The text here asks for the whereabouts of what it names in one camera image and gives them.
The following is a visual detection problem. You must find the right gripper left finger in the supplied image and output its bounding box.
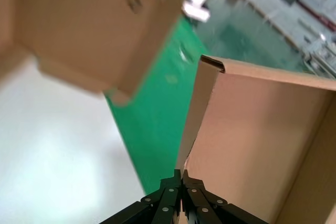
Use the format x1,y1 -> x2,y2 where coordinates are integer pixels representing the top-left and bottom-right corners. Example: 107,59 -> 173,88
99,168 -> 182,224

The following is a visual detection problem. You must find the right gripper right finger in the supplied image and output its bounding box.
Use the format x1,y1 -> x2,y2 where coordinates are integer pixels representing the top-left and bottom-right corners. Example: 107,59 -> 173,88
182,169 -> 266,224

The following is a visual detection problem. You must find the cardboard mailer box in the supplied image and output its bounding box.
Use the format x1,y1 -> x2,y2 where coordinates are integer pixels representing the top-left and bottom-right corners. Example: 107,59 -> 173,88
176,54 -> 336,224

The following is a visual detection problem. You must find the cardboard box with circle mark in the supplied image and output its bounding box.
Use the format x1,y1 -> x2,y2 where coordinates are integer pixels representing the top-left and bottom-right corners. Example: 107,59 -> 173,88
0,0 -> 187,108

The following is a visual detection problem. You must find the green table cloth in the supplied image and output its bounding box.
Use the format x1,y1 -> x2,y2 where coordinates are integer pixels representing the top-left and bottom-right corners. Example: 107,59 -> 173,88
104,15 -> 211,194

